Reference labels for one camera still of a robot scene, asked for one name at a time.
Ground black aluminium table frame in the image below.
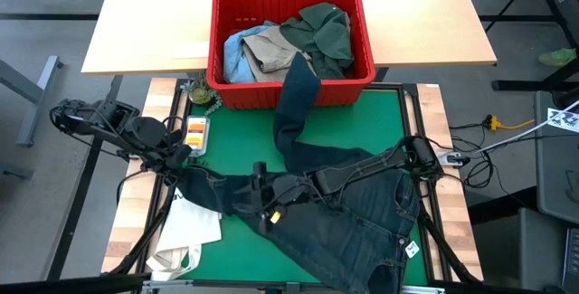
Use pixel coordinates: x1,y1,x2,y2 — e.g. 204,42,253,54
101,78,483,294

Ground beige khaki garment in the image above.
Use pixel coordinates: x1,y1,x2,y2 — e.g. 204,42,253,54
242,24,303,83

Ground dark grey box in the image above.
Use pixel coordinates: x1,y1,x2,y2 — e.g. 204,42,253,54
470,207,566,291

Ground black thick cable bundle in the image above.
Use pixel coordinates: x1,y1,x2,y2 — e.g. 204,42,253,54
415,194,481,284
106,180,176,277

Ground dark grey case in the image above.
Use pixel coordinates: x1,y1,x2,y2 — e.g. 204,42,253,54
535,90,579,225

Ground light blue garment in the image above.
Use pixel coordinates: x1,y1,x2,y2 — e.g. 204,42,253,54
223,21,277,85

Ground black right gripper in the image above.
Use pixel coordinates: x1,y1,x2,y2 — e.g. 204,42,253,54
251,161,318,236

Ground green table mat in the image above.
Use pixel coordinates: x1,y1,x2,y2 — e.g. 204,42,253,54
174,89,429,286

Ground light wooden table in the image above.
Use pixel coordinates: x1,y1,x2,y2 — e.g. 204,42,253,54
81,0,498,76

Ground black horizontal bar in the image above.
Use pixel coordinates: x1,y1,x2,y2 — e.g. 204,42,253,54
0,274,150,294

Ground silver metal bracket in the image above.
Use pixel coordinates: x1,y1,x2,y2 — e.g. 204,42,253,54
402,285,447,294

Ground light green object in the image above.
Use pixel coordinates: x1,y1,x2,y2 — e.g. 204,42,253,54
537,48,578,67

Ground dark blue denim jeans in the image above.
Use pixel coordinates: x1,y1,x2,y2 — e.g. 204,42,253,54
174,52,422,294

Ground white cable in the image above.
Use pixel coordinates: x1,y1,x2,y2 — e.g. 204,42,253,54
479,99,579,153

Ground white printed tote bag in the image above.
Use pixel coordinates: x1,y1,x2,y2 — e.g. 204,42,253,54
145,187,223,282

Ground white tag with black logo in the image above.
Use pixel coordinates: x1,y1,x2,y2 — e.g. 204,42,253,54
546,107,579,133

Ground small potted succulent plant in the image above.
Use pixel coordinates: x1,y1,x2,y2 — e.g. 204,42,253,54
180,72,223,117

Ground clear package with orange label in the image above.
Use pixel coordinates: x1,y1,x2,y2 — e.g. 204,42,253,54
183,115,212,157

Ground grey metal table leg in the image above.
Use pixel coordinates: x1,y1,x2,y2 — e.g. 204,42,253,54
0,55,64,148

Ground dark green button shirt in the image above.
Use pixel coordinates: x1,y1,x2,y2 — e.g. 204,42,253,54
279,2,355,81

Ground black table leg bar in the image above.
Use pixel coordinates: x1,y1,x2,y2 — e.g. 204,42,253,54
44,74,124,281

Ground black keyboard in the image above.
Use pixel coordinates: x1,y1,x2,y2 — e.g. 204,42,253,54
562,228,579,293

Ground yellow plug with cable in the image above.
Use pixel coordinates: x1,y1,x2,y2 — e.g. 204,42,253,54
486,113,535,132

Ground red plastic laundry bin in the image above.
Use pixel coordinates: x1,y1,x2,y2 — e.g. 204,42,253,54
205,0,376,110

